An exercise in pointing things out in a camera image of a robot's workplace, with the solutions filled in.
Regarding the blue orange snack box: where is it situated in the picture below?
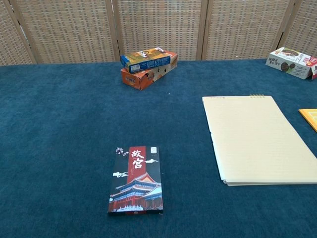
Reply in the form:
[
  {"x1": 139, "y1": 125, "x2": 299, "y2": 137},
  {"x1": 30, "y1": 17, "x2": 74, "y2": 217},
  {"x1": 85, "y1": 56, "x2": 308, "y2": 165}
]
[{"x1": 120, "y1": 47, "x2": 172, "y2": 74}]

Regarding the dark palace print book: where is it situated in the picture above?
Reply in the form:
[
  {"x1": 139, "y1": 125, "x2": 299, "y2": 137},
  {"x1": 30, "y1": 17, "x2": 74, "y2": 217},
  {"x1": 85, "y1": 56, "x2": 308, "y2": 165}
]
[{"x1": 107, "y1": 146, "x2": 164, "y2": 216}]

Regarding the woven folding screen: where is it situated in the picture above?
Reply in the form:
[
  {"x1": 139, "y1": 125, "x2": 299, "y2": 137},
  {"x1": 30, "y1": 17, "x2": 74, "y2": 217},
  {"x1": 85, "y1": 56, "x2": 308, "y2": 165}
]
[{"x1": 0, "y1": 0, "x2": 317, "y2": 66}]

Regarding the beige spiral notepad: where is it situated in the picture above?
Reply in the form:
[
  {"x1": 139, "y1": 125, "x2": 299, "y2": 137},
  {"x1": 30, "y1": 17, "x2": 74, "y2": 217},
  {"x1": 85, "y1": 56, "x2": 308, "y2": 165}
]
[{"x1": 202, "y1": 94, "x2": 317, "y2": 187}]

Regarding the blue table cloth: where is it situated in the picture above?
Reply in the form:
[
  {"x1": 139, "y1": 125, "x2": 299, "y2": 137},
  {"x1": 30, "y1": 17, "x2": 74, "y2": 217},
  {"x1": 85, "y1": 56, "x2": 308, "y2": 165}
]
[{"x1": 0, "y1": 58, "x2": 317, "y2": 238}]

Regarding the white cookie box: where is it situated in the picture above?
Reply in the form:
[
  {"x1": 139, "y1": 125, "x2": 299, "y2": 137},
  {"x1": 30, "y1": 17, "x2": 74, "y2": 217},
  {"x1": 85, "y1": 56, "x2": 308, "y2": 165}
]
[{"x1": 265, "y1": 47, "x2": 317, "y2": 80}]

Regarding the yellow white booklet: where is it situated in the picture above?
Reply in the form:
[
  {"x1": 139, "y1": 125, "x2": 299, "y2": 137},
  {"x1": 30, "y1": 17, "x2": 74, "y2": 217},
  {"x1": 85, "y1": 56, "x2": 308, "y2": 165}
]
[{"x1": 298, "y1": 108, "x2": 317, "y2": 133}]

